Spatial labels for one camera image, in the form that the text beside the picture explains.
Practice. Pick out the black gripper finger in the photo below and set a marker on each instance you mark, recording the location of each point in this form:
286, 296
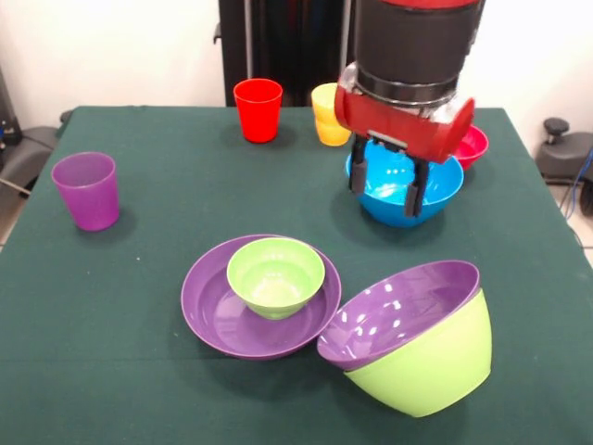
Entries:
417, 194
358, 171

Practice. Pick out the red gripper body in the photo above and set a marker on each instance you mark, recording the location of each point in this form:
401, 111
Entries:
394, 125

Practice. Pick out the large blue bowl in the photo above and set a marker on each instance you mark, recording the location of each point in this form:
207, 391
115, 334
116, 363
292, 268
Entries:
389, 185

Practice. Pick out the large purple bowl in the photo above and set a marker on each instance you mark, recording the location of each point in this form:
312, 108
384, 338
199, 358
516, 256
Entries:
394, 315
208, 320

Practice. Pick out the small green bowl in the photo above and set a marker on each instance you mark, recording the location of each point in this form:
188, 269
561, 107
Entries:
275, 283

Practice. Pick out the large green bowl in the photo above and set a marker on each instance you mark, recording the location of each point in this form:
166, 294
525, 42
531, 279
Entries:
431, 375

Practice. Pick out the yellow cup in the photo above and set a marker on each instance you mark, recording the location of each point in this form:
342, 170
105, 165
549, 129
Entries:
324, 120

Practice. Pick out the small red bowl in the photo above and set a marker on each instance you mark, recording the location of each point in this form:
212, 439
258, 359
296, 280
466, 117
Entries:
475, 148

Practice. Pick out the red cup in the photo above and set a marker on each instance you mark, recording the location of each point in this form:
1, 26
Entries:
257, 116

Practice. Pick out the dark grey equipment base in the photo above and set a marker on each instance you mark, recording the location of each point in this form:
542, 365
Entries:
565, 153
28, 153

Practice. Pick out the purple cup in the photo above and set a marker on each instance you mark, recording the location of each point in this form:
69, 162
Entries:
88, 194

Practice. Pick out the dark green tablecloth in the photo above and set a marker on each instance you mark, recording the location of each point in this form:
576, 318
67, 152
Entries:
116, 324

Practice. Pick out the black equipment rack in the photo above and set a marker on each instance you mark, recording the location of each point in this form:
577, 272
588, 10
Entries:
7, 116

